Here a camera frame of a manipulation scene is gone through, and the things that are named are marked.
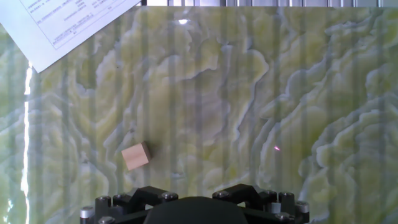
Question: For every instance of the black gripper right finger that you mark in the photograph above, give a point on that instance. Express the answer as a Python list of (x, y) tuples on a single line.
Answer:
[(264, 202)]

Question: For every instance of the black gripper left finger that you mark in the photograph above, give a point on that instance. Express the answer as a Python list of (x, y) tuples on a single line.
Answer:
[(136, 199)]

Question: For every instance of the wooden cube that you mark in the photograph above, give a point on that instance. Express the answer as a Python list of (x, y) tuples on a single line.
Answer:
[(135, 157)]

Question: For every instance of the green marble pattern mat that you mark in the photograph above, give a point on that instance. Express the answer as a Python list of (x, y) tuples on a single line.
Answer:
[(217, 93)]

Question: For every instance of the printed paper sheet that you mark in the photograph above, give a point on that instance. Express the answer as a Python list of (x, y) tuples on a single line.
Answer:
[(46, 25)]

